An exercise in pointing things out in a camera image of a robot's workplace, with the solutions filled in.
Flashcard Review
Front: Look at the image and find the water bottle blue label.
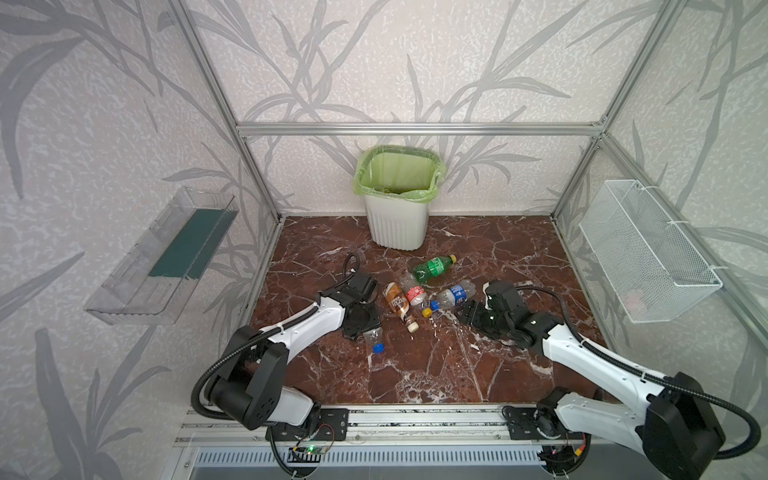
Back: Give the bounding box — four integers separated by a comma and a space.
363, 327, 385, 354
422, 279, 476, 318

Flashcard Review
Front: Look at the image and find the brown coffee bottle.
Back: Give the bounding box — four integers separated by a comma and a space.
383, 282, 419, 333

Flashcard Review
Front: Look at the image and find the clear bottle red label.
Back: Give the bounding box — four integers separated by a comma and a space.
399, 271, 429, 310

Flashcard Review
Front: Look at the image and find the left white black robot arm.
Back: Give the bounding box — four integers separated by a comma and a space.
190, 296, 380, 435

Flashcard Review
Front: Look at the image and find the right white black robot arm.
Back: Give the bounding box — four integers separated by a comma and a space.
459, 280, 762, 479

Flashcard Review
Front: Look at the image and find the white ribbed trash bin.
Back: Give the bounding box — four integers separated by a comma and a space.
364, 195, 429, 251

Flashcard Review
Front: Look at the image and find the green plastic bin liner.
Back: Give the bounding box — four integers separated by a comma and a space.
353, 145, 447, 204

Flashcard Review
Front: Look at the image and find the green soda bottle yellow cap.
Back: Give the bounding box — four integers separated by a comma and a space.
411, 254, 457, 285

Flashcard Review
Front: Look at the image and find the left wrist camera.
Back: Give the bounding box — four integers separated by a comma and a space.
335, 272, 378, 306

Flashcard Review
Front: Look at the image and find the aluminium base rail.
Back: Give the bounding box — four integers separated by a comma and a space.
173, 403, 601, 448

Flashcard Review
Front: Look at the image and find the white wire mesh basket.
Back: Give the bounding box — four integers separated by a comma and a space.
579, 179, 723, 324

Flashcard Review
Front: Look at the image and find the clear acrylic wall shelf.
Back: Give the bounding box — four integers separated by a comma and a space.
84, 187, 239, 326

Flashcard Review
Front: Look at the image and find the aluminium frame crossbar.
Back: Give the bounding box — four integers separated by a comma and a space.
236, 122, 603, 137

